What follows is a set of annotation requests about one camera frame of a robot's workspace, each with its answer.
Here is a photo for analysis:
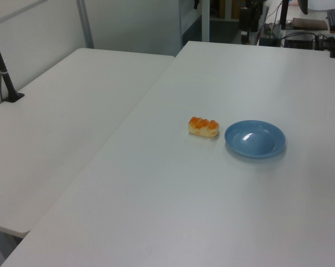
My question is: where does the black camera stand pole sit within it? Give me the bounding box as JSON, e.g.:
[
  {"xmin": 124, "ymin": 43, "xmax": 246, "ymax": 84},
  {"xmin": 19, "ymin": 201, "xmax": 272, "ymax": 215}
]
[{"xmin": 0, "ymin": 21, "xmax": 26, "ymax": 104}]

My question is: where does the black electronics box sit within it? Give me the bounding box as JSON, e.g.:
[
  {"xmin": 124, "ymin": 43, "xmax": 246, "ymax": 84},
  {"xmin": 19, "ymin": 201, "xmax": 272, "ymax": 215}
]
[{"xmin": 283, "ymin": 32, "xmax": 317, "ymax": 50}]

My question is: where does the grey metal partition post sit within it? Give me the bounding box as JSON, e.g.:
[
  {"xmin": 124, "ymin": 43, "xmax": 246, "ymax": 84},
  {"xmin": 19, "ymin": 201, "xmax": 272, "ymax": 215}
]
[{"xmin": 77, "ymin": 0, "xmax": 94, "ymax": 50}]

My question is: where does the orange glazed bread roll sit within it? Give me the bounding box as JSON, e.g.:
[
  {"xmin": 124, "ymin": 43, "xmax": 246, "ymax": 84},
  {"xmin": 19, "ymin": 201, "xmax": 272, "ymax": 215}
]
[{"xmin": 188, "ymin": 116, "xmax": 221, "ymax": 138}]

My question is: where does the black equipment column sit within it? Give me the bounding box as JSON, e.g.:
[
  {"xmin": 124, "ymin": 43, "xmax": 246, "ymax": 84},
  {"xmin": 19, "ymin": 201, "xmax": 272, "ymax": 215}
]
[{"xmin": 239, "ymin": 0, "xmax": 260, "ymax": 45}]

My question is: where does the blue round plate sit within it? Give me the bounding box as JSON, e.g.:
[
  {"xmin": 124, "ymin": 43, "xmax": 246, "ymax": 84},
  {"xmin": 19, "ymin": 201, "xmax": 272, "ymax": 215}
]
[{"xmin": 224, "ymin": 120, "xmax": 287, "ymax": 159}]

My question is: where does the white side table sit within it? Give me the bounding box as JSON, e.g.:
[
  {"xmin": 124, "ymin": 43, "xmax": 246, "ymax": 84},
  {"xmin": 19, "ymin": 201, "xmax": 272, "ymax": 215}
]
[{"xmin": 0, "ymin": 47, "xmax": 176, "ymax": 239}]

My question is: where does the black monitor stand pole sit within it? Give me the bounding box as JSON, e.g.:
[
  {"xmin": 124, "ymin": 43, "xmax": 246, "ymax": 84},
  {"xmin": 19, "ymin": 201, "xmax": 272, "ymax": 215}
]
[{"xmin": 279, "ymin": 0, "xmax": 291, "ymax": 30}]

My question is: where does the white metal shelf frame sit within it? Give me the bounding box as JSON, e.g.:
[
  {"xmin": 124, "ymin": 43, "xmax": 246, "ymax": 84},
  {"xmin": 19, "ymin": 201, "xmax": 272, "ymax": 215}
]
[{"xmin": 179, "ymin": 0, "xmax": 211, "ymax": 48}]

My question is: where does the brown pouch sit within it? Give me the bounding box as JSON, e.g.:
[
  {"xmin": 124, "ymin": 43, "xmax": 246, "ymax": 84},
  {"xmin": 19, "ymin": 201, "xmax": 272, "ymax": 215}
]
[{"xmin": 292, "ymin": 17, "xmax": 328, "ymax": 31}]

